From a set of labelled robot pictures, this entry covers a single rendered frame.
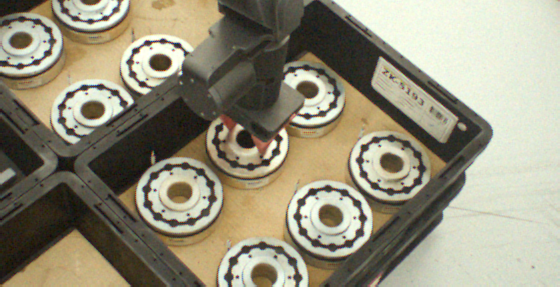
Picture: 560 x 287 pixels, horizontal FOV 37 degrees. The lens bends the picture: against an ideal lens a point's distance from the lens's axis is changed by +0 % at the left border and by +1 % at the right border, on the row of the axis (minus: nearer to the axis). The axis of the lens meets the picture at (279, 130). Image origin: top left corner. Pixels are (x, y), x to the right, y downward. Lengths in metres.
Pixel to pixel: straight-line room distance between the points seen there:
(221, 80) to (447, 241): 0.50
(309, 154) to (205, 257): 0.19
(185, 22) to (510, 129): 0.52
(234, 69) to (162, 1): 0.39
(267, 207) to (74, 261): 0.23
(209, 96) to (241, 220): 0.24
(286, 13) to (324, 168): 0.31
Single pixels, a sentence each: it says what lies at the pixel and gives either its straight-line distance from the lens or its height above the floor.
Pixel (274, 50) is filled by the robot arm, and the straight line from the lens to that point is 0.86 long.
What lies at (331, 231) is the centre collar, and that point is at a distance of 0.98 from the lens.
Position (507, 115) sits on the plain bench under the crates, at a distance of 1.34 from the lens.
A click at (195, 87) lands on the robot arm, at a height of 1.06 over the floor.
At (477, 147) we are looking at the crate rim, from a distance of 1.00.
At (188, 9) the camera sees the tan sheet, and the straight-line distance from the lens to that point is 1.20.
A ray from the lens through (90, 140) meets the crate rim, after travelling 0.95.
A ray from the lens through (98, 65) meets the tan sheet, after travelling 1.14.
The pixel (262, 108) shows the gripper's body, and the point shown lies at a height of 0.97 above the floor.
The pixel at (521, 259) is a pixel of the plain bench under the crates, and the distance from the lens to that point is 1.22.
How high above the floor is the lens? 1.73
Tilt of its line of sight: 56 degrees down
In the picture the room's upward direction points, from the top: 11 degrees clockwise
